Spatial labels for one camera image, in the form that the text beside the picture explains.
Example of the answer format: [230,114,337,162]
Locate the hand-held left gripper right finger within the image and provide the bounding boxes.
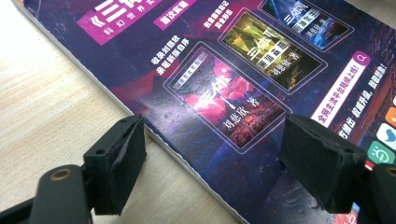
[277,113,369,215]

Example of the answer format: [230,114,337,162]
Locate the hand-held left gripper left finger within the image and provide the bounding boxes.
[82,114,148,217]

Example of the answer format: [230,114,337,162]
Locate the magazine with red cover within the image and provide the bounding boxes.
[12,0,396,224]

